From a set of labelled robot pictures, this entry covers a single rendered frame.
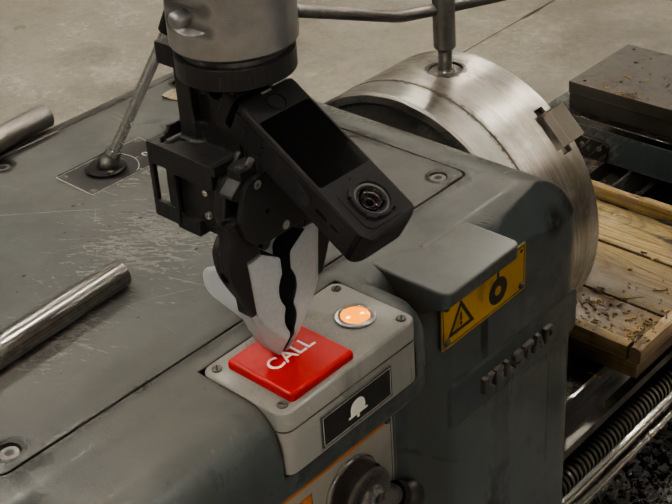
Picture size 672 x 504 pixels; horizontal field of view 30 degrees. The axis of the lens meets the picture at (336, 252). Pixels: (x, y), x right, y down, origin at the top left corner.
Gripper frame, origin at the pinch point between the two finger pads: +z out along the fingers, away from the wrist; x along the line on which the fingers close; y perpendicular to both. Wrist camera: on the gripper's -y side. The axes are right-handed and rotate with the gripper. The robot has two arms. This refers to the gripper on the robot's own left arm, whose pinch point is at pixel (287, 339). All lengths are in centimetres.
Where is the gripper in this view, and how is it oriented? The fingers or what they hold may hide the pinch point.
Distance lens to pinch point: 81.7
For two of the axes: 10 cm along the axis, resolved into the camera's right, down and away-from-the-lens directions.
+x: -6.7, 4.3, -6.1
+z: 0.6, 8.4, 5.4
